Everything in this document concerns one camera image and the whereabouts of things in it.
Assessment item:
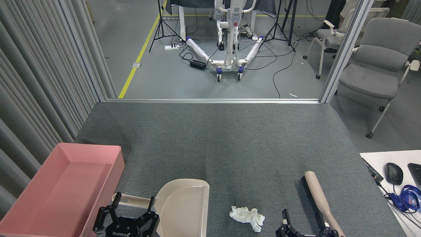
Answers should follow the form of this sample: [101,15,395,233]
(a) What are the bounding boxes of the pink plastic bin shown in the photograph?
[0,143,125,237]

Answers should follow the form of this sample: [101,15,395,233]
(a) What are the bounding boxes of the grey chair with white frame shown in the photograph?
[339,17,421,139]

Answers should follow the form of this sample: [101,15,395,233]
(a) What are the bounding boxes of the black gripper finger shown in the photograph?
[138,197,160,237]
[315,211,339,237]
[276,209,298,237]
[93,192,122,235]

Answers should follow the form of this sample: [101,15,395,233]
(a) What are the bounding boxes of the blue headphones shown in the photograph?
[390,185,421,213]

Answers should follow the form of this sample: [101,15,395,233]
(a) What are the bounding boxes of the black computer mouse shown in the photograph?
[384,163,404,185]

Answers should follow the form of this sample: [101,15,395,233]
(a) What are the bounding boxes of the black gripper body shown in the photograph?
[105,216,146,237]

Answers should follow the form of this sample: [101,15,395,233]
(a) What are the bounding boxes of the silver table edge rail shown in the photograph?
[105,98,321,104]

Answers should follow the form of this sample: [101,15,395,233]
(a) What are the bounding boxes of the flat black device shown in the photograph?
[362,158,384,183]

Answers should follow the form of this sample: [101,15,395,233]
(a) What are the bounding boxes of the black tripod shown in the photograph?
[149,0,182,53]
[263,0,296,52]

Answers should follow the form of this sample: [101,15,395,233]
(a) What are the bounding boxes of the table with dark cloth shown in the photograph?
[165,0,277,41]

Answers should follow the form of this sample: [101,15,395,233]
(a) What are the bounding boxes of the grey office chair white armrest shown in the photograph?
[303,8,390,79]

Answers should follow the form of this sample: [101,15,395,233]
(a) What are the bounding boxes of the beige plastic dustpan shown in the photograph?
[112,179,210,237]

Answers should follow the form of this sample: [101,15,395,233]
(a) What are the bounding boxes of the silver aluminium post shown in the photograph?
[320,0,375,103]

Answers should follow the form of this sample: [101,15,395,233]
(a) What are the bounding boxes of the beige hand brush black bristles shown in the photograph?
[300,171,346,237]

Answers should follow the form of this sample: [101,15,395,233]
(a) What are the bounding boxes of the white stand on wheels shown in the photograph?
[185,0,265,82]

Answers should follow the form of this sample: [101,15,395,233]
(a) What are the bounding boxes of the person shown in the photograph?
[324,0,362,30]

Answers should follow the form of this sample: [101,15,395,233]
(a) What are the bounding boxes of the black keyboard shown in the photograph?
[408,163,421,188]

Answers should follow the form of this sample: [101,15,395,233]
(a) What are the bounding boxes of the white side table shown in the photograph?
[359,150,421,237]

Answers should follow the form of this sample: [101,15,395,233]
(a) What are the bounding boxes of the grey pleated curtain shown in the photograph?
[0,0,117,221]

